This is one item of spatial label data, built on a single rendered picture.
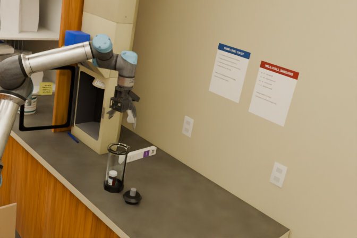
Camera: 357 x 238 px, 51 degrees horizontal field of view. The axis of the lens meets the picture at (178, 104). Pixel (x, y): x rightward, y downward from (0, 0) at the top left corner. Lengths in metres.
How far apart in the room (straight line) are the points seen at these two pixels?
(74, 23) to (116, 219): 1.17
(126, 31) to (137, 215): 0.95
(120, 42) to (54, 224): 1.07
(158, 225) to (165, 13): 1.26
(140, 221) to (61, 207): 0.56
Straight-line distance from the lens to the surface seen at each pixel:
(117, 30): 2.04
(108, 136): 2.24
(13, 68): 1.60
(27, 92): 1.73
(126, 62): 1.67
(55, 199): 2.23
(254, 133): 2.00
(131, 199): 1.84
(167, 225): 1.78
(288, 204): 2.00
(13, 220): 1.50
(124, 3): 2.03
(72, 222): 2.12
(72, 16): 2.32
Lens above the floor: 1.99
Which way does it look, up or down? 18 degrees down
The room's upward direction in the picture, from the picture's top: 11 degrees clockwise
